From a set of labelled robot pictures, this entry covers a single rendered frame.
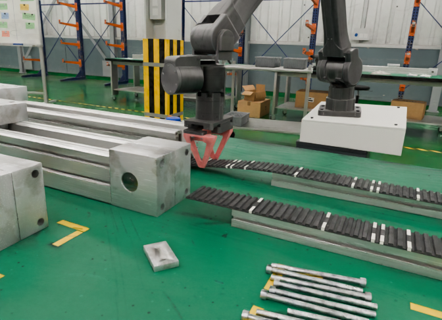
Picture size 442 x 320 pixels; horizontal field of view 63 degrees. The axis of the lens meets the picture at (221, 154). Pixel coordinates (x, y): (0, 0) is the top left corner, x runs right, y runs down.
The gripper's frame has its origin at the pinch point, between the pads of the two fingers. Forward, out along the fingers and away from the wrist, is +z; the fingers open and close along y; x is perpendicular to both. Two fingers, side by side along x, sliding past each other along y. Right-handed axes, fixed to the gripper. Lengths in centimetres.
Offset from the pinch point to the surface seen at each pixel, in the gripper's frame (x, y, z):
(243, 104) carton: -177, -464, 59
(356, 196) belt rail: 30.3, 1.9, 1.1
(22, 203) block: -7.9, 37.1, -2.6
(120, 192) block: -3.3, 23.8, -0.4
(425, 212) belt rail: 40.9, 1.9, 1.6
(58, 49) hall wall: -920, -763, -5
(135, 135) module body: -16.2, 3.8, -3.9
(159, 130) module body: -9.2, 4.6, -6.2
